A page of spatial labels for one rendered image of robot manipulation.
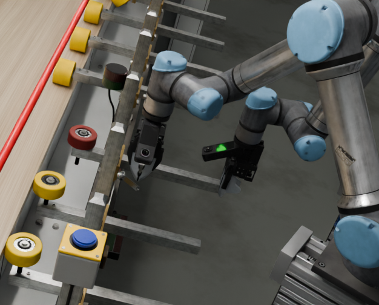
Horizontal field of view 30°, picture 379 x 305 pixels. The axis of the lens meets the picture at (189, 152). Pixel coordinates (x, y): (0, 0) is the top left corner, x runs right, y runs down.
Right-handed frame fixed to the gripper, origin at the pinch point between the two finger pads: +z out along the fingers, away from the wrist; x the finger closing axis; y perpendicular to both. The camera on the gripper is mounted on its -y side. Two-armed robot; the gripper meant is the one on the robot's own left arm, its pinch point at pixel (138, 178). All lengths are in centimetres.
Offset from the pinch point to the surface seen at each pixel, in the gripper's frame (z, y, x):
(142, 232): 10.1, -8.9, -4.7
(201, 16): -2, 116, -10
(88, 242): -30, -64, 7
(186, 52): 73, 243, -14
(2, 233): 2.6, -30.3, 26.6
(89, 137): 2.0, 16.0, 15.8
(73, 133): 2.0, 15.7, 20.3
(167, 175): 8.0, 16.2, -8.3
